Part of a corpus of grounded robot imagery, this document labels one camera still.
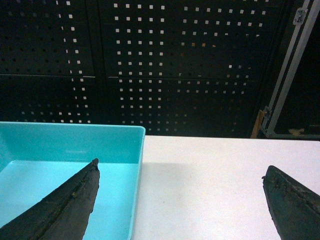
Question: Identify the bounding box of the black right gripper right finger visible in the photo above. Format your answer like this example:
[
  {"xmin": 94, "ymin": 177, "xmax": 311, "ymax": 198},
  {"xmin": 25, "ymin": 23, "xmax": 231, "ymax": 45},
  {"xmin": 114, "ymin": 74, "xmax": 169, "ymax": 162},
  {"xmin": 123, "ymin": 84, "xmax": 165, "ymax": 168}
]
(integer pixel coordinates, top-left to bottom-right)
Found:
[{"xmin": 262, "ymin": 165, "xmax": 320, "ymax": 240}]

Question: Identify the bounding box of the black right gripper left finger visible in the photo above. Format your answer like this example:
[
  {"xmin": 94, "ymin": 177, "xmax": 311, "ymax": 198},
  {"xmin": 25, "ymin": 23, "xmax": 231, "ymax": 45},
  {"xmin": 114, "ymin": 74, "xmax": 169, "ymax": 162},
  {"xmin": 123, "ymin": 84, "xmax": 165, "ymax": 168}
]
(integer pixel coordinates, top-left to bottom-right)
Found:
[{"xmin": 0, "ymin": 158, "xmax": 100, "ymax": 240}]

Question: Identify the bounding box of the turquoise plastic tub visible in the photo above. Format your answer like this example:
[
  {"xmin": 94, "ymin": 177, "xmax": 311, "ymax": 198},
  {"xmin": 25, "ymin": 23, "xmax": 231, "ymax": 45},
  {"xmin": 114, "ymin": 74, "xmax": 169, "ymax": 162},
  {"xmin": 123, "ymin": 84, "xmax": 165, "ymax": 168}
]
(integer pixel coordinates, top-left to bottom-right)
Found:
[{"xmin": 0, "ymin": 122, "xmax": 145, "ymax": 240}]

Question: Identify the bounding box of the aluminium-edged black flight case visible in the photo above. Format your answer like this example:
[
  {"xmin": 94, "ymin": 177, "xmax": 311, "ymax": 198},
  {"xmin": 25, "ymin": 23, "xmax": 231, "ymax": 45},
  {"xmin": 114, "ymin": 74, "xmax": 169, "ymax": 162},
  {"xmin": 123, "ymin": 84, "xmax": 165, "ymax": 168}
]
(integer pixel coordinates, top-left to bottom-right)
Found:
[{"xmin": 250, "ymin": 0, "xmax": 320, "ymax": 141}]

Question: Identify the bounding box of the black perforated pegboard panel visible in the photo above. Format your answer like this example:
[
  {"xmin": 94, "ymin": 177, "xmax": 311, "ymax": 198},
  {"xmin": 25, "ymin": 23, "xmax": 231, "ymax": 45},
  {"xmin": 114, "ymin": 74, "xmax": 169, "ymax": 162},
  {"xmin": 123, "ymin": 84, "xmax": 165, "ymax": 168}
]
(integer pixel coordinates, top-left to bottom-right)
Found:
[{"xmin": 0, "ymin": 0, "xmax": 301, "ymax": 138}]

